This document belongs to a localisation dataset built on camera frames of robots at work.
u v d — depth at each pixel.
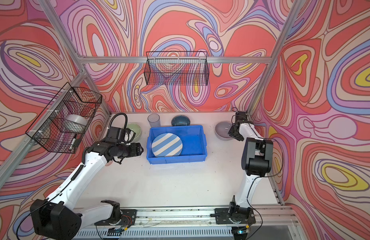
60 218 0.37
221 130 1.06
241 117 0.81
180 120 1.07
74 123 0.71
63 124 0.70
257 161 0.53
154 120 0.96
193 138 1.03
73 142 0.72
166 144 0.96
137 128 1.01
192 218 0.75
